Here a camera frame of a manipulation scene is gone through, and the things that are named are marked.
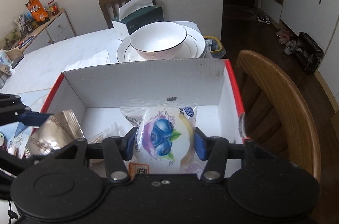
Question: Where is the silver brown foil packet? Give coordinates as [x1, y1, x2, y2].
[25, 109, 85, 158]

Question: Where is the blueberry snack packet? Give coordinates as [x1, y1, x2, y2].
[121, 99, 202, 176]

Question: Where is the bag of cotton swabs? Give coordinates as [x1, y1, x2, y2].
[87, 123, 120, 144]

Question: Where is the red white cardboard box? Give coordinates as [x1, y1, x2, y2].
[41, 59, 245, 175]

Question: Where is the near light wooden chair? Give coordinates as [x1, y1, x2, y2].
[236, 50, 321, 180]

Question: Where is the white drawer sideboard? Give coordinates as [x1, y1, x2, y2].
[19, 8, 76, 55]

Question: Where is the white paper napkin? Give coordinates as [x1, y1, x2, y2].
[64, 50, 110, 72]

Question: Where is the yellow rimmed trash bin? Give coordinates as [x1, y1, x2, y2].
[204, 36, 226, 59]

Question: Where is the orange snack bag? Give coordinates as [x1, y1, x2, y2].
[26, 0, 50, 26]

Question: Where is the white gold-rimmed plate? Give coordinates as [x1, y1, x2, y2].
[117, 25, 207, 63]

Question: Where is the red lidded jar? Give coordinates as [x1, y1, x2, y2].
[48, 0, 60, 16]

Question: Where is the white ceramic bowl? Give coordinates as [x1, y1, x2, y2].
[129, 22, 187, 60]

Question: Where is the green white tissue box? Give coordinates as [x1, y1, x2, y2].
[111, 0, 164, 40]

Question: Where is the far dark wooden chair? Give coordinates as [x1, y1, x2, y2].
[98, 0, 156, 29]

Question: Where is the black wire rack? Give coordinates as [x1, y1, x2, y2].
[294, 32, 324, 75]

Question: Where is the white cabinet with black handles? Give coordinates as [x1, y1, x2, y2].
[280, 0, 338, 52]

